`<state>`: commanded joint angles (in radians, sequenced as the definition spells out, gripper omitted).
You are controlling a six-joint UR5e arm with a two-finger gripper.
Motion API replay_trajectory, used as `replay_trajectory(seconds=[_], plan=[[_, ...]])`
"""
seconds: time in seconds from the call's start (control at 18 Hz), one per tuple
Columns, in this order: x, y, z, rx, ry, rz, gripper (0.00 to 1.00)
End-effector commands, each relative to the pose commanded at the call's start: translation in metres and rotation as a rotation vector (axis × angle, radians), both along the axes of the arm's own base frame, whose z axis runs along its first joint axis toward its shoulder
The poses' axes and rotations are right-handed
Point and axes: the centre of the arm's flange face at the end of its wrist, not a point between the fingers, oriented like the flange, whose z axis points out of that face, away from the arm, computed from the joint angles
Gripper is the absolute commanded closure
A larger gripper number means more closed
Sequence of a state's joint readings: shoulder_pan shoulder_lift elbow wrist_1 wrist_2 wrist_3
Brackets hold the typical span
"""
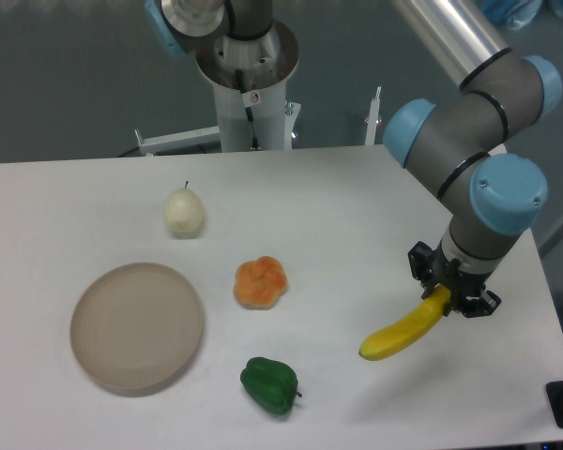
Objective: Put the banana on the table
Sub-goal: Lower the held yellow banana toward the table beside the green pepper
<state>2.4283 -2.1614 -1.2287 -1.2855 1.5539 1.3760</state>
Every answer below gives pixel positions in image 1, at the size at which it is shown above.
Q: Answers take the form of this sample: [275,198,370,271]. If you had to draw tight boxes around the black cable on pedestal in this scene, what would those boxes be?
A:
[234,68,261,151]

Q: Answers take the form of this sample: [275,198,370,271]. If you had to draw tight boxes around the white metal bracket right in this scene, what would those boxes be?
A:
[364,86,382,145]

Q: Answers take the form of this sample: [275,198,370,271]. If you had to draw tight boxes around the white pear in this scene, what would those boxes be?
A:
[163,182,205,238]

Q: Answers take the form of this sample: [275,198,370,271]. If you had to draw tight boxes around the green bell pepper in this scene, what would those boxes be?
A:
[240,356,302,416]

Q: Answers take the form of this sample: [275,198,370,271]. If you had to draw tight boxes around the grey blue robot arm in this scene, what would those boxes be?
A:
[145,1,562,318]

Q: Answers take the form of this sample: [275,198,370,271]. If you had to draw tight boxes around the white metal bracket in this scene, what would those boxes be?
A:
[364,86,382,145]
[134,126,220,156]

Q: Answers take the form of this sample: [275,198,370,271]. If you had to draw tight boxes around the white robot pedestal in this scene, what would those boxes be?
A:
[196,20,299,153]

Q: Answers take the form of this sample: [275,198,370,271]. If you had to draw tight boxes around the white metal bracket left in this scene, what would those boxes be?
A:
[134,126,220,156]

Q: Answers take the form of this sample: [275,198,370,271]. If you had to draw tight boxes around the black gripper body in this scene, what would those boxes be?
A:
[426,250,488,305]

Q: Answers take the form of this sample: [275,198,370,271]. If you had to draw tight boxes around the orange braided bread roll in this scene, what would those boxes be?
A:
[233,256,288,309]

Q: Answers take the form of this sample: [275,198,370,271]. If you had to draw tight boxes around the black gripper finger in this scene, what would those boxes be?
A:
[456,290,502,319]
[407,241,434,298]

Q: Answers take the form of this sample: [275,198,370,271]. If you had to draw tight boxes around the blue plastic bag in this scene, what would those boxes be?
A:
[475,0,563,31]

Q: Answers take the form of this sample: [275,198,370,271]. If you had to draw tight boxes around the yellow banana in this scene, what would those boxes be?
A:
[358,286,450,361]

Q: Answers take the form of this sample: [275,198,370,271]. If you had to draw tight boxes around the beige round plate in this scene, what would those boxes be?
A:
[69,262,205,398]

